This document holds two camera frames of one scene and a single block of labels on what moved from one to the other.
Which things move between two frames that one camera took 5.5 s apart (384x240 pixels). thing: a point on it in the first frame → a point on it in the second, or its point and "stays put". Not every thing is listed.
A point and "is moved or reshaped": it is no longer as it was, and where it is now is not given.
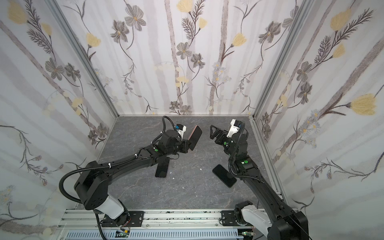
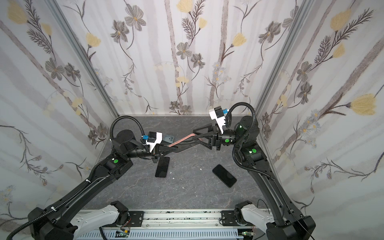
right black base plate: (228, 218) stays put
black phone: (224, 176) stays put
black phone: (162, 166) stays put
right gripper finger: (212, 135) → (209, 126)
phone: (194, 136) is moved or reshaped
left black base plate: (136, 218) stays put
